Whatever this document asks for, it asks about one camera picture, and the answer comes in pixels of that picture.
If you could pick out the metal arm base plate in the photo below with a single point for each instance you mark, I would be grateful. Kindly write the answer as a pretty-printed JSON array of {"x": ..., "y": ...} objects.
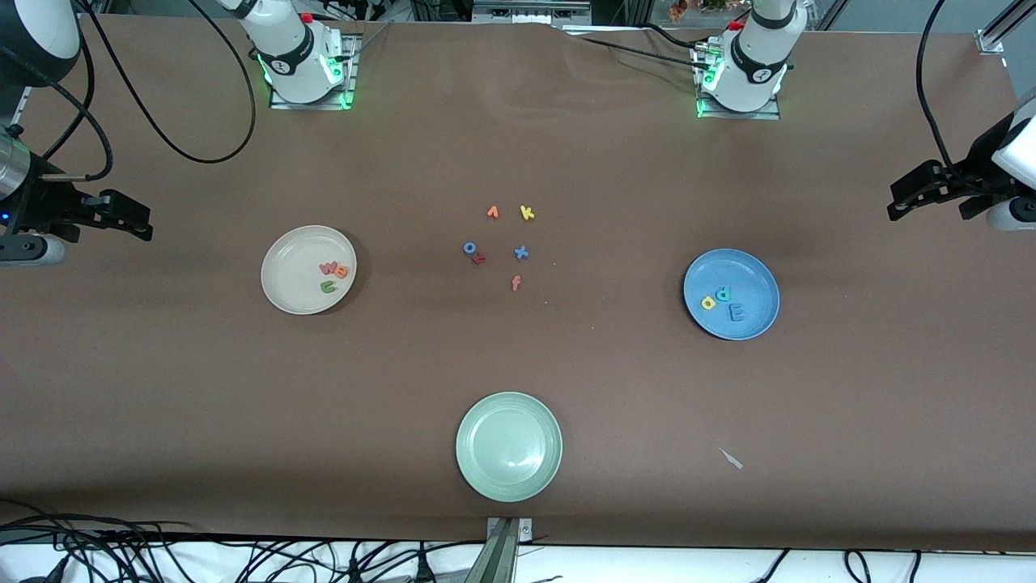
[
  {"x": 307, "y": 105},
  {"x": 753, "y": 116}
]

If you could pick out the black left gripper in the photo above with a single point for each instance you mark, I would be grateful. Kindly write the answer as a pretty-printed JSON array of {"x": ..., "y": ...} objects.
[{"x": 974, "y": 175}]

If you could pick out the beige round plate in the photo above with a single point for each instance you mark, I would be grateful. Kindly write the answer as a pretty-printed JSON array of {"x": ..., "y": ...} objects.
[{"x": 308, "y": 270}]

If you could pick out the white paper scrap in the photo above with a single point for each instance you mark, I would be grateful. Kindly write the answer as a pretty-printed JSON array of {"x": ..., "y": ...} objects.
[{"x": 731, "y": 458}]

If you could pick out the pink foam letter w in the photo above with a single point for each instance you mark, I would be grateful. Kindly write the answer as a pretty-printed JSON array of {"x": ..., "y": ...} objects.
[{"x": 328, "y": 268}]

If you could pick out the pale green round plate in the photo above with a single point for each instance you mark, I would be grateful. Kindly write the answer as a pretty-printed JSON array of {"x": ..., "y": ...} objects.
[{"x": 509, "y": 447}]

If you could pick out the blue round plate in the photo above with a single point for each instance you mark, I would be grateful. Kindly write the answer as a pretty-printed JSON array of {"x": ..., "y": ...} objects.
[{"x": 753, "y": 279}]

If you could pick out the aluminium frame profile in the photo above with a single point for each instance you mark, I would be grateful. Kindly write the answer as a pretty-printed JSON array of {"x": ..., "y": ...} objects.
[
  {"x": 23, "y": 101},
  {"x": 995, "y": 36}
]

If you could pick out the brown table cover sheet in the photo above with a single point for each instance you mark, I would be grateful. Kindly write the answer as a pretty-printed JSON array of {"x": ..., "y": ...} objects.
[{"x": 162, "y": 405}]

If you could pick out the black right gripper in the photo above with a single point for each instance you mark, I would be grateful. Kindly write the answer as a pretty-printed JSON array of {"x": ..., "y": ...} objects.
[{"x": 42, "y": 209}]

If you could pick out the blue foam letter m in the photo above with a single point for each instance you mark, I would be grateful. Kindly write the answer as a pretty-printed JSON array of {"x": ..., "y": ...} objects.
[{"x": 733, "y": 312}]

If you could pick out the metal camera stand bracket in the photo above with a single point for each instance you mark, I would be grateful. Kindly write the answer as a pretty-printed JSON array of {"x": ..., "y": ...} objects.
[{"x": 506, "y": 551}]

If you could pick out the grey power strip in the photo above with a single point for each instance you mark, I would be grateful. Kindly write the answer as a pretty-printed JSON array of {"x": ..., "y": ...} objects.
[{"x": 530, "y": 11}]

